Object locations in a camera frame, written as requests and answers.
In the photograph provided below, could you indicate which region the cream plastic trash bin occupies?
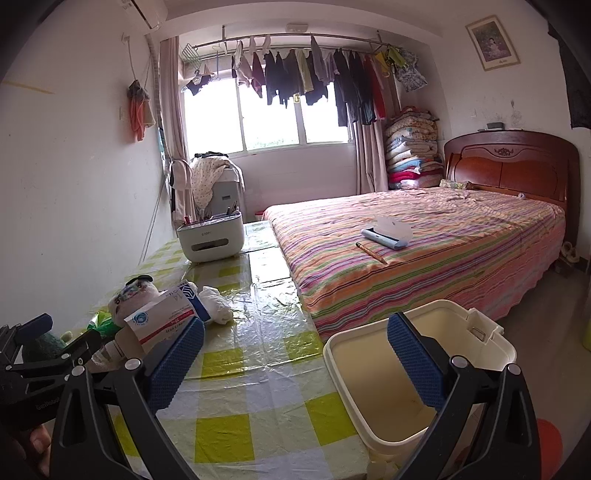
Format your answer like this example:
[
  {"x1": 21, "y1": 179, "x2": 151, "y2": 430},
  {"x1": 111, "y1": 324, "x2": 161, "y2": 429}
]
[{"x1": 324, "y1": 299, "x2": 517, "y2": 466}]

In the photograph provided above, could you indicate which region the person's hand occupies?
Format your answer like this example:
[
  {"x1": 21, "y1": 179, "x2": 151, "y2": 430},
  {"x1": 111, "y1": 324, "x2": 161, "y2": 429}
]
[{"x1": 16, "y1": 424, "x2": 52, "y2": 479}]

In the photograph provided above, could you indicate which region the orange round object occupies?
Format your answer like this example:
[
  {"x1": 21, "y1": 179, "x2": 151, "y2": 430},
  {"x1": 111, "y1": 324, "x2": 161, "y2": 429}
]
[{"x1": 537, "y1": 419, "x2": 563, "y2": 480}]

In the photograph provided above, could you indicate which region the green plastic bag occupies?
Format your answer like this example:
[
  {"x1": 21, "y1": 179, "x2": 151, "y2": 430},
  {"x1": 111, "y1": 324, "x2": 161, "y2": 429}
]
[{"x1": 86, "y1": 310, "x2": 120, "y2": 339}]

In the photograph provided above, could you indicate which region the white tissue box blue red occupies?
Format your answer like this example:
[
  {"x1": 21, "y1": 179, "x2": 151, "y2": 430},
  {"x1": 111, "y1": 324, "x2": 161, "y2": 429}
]
[{"x1": 115, "y1": 281, "x2": 211, "y2": 359}]

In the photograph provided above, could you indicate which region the white stuffed toy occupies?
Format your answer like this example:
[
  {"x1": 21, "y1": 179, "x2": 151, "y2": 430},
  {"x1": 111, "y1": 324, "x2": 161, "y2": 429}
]
[{"x1": 108, "y1": 274, "x2": 159, "y2": 327}]

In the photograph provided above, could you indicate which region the green checkered plastic tablecloth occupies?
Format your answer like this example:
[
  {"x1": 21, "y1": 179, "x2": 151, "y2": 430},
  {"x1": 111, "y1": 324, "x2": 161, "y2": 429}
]
[{"x1": 138, "y1": 222, "x2": 369, "y2": 479}]

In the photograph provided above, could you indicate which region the brown pencil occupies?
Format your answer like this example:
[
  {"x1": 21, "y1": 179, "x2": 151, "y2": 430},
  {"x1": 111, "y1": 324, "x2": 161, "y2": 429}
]
[{"x1": 355, "y1": 242, "x2": 388, "y2": 265}]

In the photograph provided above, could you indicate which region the bed with striped sheet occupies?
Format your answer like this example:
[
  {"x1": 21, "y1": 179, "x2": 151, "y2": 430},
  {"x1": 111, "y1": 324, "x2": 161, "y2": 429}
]
[{"x1": 263, "y1": 187, "x2": 566, "y2": 340}]

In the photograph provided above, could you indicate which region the white crumpled paper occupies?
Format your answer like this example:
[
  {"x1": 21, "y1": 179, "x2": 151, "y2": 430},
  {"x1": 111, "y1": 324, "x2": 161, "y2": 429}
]
[{"x1": 374, "y1": 216, "x2": 413, "y2": 242}]

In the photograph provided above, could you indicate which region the white plastic storage box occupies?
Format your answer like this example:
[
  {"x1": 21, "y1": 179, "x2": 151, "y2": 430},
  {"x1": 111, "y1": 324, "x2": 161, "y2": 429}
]
[{"x1": 177, "y1": 210, "x2": 245, "y2": 263}]

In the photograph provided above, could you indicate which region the dark wooden headboard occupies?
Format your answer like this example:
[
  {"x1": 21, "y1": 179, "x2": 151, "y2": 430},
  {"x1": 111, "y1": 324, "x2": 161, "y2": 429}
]
[{"x1": 444, "y1": 130, "x2": 581, "y2": 244}]

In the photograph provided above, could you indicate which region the pink right curtain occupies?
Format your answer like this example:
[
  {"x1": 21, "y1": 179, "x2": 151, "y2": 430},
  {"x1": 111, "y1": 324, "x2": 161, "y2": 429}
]
[{"x1": 353, "y1": 120, "x2": 389, "y2": 194}]

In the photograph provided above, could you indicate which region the pink curtain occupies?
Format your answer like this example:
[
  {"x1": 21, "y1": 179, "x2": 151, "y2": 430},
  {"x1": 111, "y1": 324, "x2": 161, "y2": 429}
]
[
  {"x1": 353, "y1": 120, "x2": 389, "y2": 194},
  {"x1": 159, "y1": 37, "x2": 187, "y2": 160}
]

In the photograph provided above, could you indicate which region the stack of folded quilts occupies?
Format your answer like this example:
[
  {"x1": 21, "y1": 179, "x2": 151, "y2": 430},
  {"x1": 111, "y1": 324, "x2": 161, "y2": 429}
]
[{"x1": 385, "y1": 106, "x2": 444, "y2": 190}]

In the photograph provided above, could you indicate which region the chair draped with clothes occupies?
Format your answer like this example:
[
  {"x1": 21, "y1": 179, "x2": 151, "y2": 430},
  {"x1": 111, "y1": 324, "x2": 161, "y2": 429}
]
[{"x1": 170, "y1": 152, "x2": 245, "y2": 228}]

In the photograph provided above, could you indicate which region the small dark box on headboard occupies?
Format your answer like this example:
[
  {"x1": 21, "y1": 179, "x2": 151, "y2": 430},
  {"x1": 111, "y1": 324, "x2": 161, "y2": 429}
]
[{"x1": 487, "y1": 121, "x2": 505, "y2": 130}]

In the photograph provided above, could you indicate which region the dark hanging garment right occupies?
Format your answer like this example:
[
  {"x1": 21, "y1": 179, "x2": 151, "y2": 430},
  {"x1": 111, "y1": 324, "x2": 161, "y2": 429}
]
[{"x1": 548, "y1": 24, "x2": 591, "y2": 129}]

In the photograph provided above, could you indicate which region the pink left curtain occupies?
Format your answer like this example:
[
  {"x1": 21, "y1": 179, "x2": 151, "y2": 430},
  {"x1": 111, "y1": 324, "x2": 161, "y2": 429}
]
[{"x1": 159, "y1": 37, "x2": 187, "y2": 160}]

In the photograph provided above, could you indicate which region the hanging dark clothes row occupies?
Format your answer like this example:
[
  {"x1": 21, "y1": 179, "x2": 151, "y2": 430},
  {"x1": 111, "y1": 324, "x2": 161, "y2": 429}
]
[{"x1": 184, "y1": 35, "x2": 429, "y2": 128}]

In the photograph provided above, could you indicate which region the white air conditioner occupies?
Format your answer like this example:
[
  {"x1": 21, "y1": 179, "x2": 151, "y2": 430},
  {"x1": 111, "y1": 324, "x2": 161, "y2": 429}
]
[{"x1": 116, "y1": 0, "x2": 168, "y2": 34}]

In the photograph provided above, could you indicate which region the orange cloth on wall hook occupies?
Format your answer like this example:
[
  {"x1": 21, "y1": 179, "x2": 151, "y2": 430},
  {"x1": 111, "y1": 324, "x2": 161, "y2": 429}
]
[{"x1": 127, "y1": 79, "x2": 155, "y2": 141}]

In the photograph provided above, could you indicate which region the window with white frame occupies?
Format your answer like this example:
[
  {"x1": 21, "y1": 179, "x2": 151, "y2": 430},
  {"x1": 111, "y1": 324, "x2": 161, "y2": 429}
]
[{"x1": 181, "y1": 76, "x2": 351, "y2": 155}]

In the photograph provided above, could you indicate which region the framed wall picture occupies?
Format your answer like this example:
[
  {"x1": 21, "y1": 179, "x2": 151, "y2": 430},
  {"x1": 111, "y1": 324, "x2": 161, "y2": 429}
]
[{"x1": 466, "y1": 15, "x2": 520, "y2": 71}]

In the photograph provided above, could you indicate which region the metal clothes rail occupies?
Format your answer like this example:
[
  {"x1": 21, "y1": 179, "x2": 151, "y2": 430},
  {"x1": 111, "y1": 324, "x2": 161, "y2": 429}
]
[{"x1": 189, "y1": 31, "x2": 394, "y2": 52}]

